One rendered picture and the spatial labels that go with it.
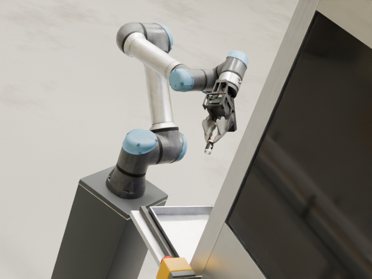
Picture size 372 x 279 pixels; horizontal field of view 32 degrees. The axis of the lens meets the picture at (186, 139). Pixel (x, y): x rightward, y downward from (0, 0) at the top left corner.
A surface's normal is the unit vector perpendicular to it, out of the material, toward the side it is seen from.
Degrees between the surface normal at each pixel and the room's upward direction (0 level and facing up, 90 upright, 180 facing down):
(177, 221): 0
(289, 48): 90
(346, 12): 90
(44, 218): 0
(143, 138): 8
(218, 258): 90
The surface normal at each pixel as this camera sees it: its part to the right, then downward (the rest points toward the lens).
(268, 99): -0.85, -0.04
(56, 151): 0.31, -0.84
